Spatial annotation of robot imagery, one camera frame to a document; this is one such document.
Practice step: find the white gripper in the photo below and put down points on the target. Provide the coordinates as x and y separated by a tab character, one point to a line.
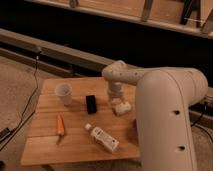
115	93

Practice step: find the white sponge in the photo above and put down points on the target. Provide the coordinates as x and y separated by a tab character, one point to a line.
122	108

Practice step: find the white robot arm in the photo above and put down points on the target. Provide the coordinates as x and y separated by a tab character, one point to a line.
162	99

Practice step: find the dark red ceramic bowl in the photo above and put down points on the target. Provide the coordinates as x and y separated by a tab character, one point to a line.
135	133

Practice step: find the black rectangular block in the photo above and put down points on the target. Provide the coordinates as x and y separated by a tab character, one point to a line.
91	104

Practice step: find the white plastic bottle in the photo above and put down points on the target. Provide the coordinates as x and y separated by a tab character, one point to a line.
102	137

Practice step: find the wooden table board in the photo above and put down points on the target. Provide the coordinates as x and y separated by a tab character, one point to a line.
45	146

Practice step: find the orange carrot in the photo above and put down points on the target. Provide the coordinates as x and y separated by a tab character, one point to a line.
60	125

